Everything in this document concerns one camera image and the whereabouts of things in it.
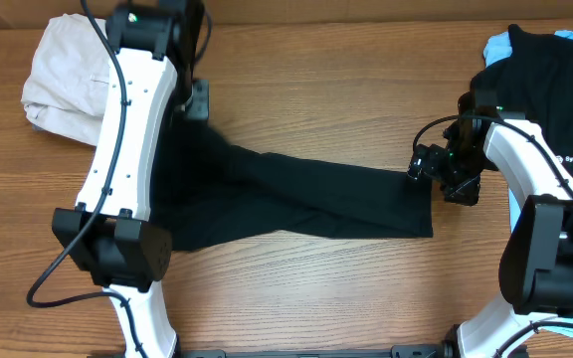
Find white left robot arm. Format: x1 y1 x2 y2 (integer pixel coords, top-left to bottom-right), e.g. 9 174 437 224
52 1 212 357

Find beige folded trousers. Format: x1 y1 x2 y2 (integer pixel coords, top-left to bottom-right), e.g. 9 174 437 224
21 14 109 146

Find black garment with logo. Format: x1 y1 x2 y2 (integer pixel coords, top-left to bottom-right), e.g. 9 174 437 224
471 24 573 176

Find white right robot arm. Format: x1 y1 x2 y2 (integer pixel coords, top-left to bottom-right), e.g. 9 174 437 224
391 114 573 357

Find light blue garment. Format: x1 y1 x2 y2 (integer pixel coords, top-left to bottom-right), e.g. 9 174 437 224
483 32 573 338

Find black t-shirt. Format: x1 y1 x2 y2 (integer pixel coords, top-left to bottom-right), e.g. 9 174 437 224
151 120 433 252

